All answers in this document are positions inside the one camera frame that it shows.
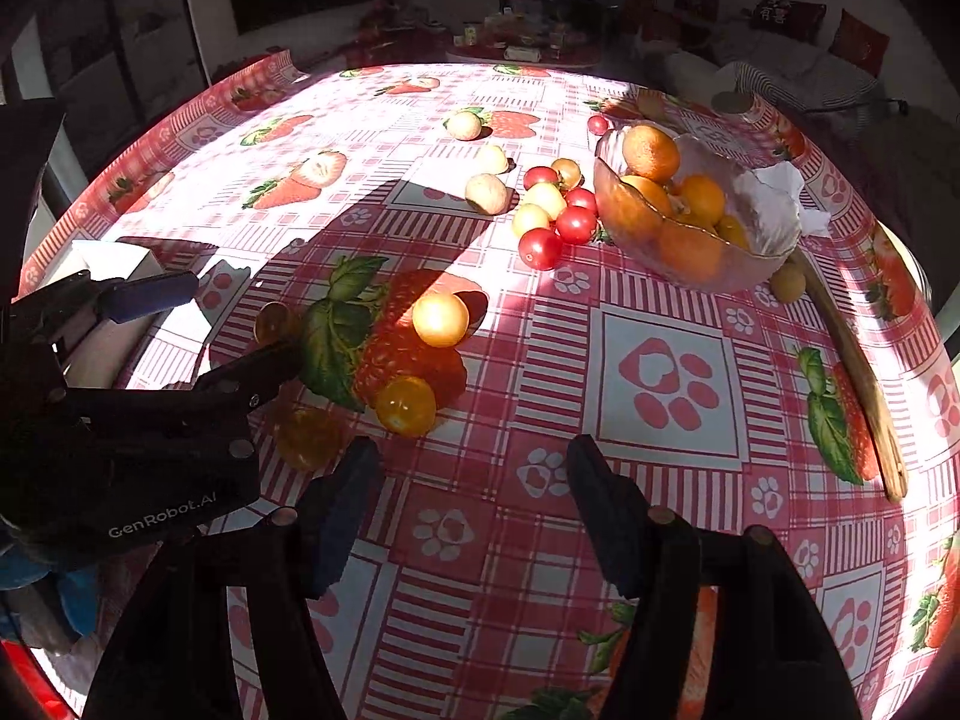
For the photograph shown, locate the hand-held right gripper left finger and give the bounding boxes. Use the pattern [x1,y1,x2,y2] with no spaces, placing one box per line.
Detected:
[82,436,382,720]

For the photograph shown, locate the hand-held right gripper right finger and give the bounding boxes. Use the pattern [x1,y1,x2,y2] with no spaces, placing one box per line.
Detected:
[566,433,863,720]

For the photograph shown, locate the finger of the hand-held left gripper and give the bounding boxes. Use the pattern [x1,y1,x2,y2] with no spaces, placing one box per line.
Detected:
[11,270,202,350]
[67,339,305,421]

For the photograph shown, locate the yellow cherry tomatoes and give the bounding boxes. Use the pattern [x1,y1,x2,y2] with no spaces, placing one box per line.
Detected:
[253,291,472,475]

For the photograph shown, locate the clear glass bowl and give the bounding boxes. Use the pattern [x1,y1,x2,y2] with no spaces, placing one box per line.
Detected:
[592,118,805,293]

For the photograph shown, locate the person's left hand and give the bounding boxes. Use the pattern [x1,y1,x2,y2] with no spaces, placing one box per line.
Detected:
[0,532,103,655]

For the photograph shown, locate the strawberry print tablecloth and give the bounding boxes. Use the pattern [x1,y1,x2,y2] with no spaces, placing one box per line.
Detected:
[15,60,960,720]

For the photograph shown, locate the wooden spatula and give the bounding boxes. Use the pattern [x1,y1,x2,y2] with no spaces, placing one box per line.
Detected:
[791,251,910,505]

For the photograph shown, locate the white crumpled tissue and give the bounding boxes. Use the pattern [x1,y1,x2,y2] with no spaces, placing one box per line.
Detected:
[754,161,833,237]

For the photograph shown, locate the cluttered low table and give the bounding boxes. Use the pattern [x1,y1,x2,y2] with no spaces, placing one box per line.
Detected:
[446,7,605,68]

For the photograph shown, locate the grey striped sofa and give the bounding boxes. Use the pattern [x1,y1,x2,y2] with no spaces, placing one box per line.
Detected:
[667,15,901,117]

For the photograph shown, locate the dark red printed pillow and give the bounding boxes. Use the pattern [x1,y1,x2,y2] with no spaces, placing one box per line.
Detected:
[750,0,826,42]

